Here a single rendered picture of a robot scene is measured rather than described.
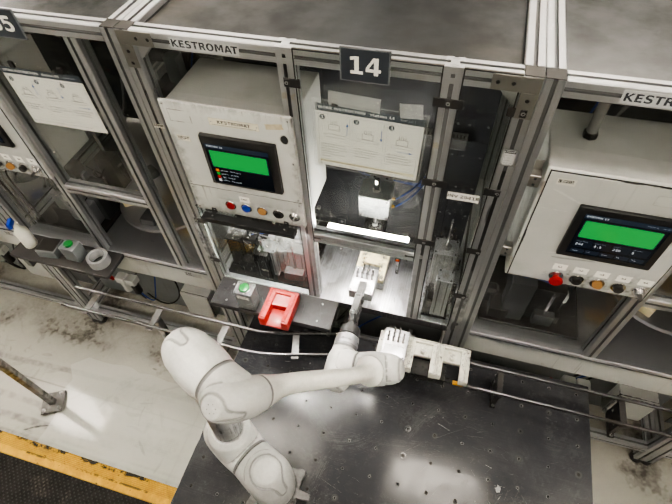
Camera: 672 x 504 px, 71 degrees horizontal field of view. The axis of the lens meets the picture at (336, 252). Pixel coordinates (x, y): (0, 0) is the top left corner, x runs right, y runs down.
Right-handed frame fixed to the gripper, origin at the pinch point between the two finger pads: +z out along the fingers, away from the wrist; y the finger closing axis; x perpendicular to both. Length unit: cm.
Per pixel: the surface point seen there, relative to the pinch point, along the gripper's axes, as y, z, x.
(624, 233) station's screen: 60, -2, -72
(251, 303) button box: -7.1, -12.1, 43.9
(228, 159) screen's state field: 62, -2, 42
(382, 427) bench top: -36, -38, -18
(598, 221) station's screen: 62, -2, -65
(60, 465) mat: -103, -81, 144
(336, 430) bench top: -36, -44, -1
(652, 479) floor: -104, -6, -152
